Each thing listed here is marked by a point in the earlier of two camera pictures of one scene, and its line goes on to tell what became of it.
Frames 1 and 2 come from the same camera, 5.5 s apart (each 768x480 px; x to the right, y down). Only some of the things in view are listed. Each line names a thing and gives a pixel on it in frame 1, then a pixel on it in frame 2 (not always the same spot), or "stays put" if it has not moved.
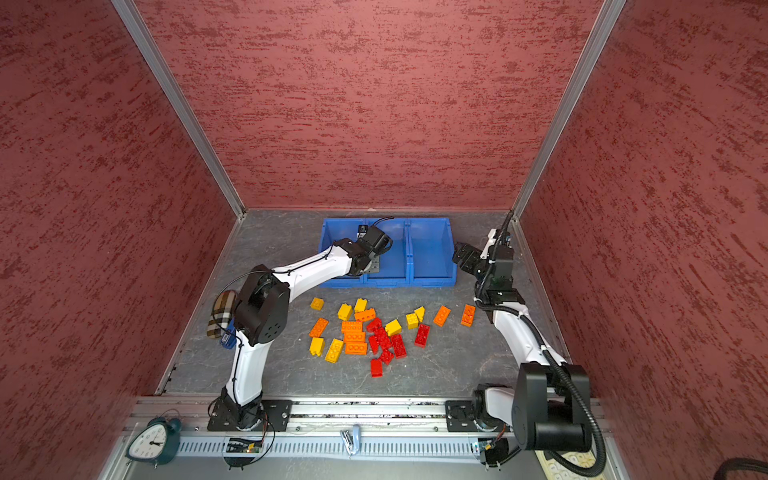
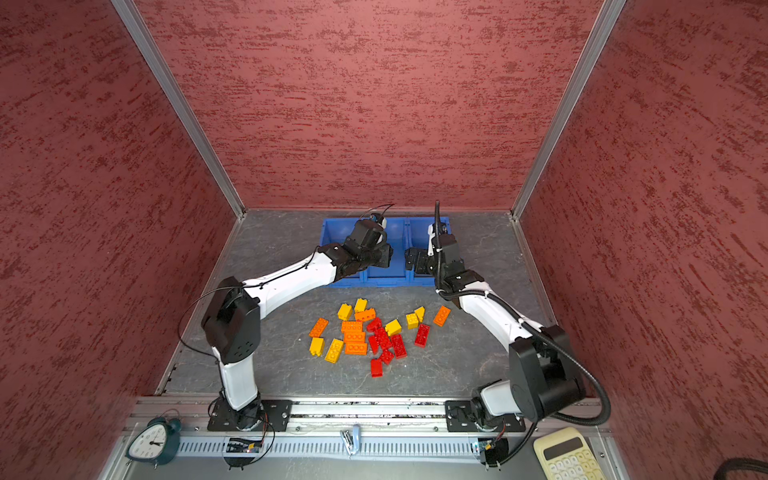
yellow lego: (345, 312) stays put
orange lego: (442, 316) stays put
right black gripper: (472, 256) → (422, 255)
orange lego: (366, 315) stays put
